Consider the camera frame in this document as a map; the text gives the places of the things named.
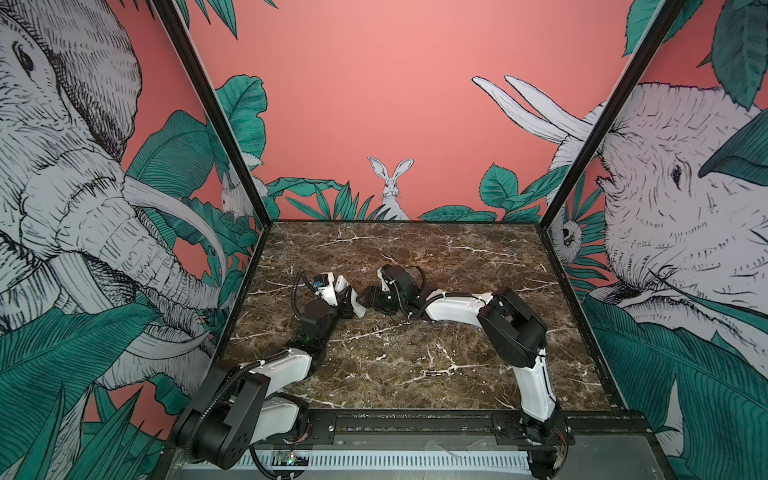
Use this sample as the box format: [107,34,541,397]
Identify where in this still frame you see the black right corner frame post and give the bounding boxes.
[539,0,688,229]

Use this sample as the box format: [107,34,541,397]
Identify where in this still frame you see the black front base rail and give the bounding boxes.
[299,409,651,449]

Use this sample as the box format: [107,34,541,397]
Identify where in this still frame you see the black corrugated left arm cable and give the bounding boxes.
[179,359,253,463]

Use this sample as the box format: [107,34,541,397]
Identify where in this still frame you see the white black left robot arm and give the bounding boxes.
[170,298,366,470]

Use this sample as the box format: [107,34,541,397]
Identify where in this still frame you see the white remote control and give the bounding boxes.
[335,275,366,318]

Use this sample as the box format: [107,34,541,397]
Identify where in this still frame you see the black left corner frame post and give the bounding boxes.
[149,0,272,228]

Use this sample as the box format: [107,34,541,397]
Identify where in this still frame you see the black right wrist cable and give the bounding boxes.
[407,265,439,319]

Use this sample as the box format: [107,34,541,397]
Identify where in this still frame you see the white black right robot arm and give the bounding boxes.
[359,264,559,445]

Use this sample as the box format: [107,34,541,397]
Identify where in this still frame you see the white ventilation grille strip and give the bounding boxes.
[256,449,530,474]

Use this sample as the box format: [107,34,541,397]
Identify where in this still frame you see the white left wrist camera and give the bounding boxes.
[313,272,338,307]

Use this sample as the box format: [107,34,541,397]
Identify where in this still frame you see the black corner frame post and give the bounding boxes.
[149,0,272,228]
[539,0,688,229]

